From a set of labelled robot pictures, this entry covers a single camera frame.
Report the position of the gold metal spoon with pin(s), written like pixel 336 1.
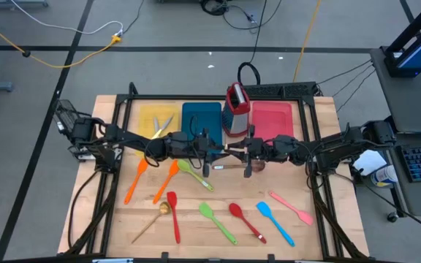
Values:
pixel 164 208

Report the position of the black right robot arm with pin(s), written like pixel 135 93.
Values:
pixel 342 146

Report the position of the red silicone spoon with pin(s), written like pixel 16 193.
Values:
pixel 235 210

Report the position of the grey side desk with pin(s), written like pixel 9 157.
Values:
pixel 408 102

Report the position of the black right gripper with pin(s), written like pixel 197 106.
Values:
pixel 249 170

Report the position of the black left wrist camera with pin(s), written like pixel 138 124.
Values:
pixel 200 145

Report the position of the orange silicone spatula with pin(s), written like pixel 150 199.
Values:
pixel 134 184
pixel 164 184

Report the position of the pink plastic bin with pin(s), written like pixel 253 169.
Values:
pixel 272 118

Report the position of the white paper sheet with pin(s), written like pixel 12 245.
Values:
pixel 369 162

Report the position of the black aluminium table frame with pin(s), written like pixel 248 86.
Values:
pixel 214 97

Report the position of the red silicone spatula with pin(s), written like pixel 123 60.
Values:
pixel 172 200

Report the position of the blue silicone spatula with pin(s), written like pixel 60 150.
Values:
pixel 264 209

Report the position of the white wipes canister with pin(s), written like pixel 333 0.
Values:
pixel 387 176

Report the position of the black power strip box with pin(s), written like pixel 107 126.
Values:
pixel 280 89

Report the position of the yellow plastic bin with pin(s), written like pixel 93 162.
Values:
pixel 148 117

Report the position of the green silicone spatula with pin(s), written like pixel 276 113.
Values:
pixel 205 210

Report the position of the red-topped metal box grater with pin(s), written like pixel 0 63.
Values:
pixel 234 124

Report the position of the green silicone spoon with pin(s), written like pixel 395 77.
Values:
pixel 185 165

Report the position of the blue plastic bin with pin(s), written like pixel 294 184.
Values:
pixel 203 117

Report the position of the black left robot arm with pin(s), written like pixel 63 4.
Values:
pixel 130 139

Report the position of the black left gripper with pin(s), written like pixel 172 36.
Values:
pixel 206 166

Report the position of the brown wooden spoon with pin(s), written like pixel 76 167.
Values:
pixel 258 167

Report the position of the pink silicone spatula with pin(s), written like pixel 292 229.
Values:
pixel 305 218

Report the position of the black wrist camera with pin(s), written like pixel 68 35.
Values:
pixel 200 145
pixel 257 146

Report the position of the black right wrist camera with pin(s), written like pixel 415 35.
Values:
pixel 257 146

